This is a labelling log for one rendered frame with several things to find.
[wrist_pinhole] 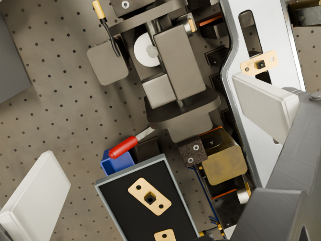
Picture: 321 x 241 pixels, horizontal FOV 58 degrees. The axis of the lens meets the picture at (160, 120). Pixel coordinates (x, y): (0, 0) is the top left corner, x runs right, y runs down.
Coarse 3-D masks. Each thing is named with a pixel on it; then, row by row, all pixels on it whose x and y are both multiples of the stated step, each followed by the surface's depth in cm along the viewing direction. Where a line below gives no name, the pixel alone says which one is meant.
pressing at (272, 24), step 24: (240, 0) 61; (264, 0) 61; (264, 24) 63; (288, 24) 63; (240, 48) 64; (264, 48) 64; (288, 48) 65; (288, 72) 66; (240, 120) 68; (240, 144) 72; (264, 144) 71; (264, 168) 73
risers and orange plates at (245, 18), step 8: (208, 16) 90; (216, 16) 77; (240, 16) 74; (248, 16) 74; (200, 24) 77; (208, 24) 83; (216, 24) 74; (224, 24) 74; (240, 24) 74; (248, 24) 75; (208, 32) 81; (216, 32) 74; (224, 32) 75
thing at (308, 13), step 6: (312, 6) 60; (318, 6) 58; (300, 12) 62; (306, 12) 61; (312, 12) 60; (318, 12) 58; (300, 18) 62; (306, 18) 62; (312, 18) 60; (318, 18) 59; (300, 24) 64; (306, 24) 63; (312, 24) 61
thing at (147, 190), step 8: (136, 184) 53; (144, 184) 53; (136, 192) 54; (144, 192) 54; (152, 192) 54; (144, 200) 53; (152, 200) 53; (160, 200) 55; (168, 200) 55; (152, 208) 55; (160, 208) 55
